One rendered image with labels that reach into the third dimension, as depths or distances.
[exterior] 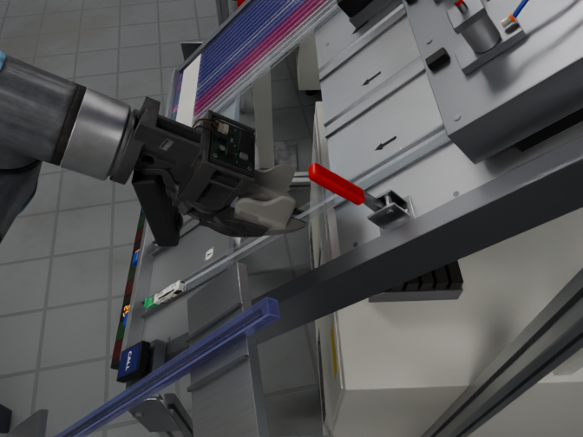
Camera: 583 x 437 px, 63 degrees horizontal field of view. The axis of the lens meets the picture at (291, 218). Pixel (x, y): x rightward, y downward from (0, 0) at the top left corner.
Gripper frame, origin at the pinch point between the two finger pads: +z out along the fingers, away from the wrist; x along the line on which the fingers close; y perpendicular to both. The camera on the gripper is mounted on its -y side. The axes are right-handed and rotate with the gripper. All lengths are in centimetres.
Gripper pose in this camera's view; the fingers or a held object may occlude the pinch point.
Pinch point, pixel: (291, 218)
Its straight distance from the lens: 54.8
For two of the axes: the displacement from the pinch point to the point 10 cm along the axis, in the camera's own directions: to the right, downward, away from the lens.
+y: 5.3, -5.2, -6.7
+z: 8.5, 2.9, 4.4
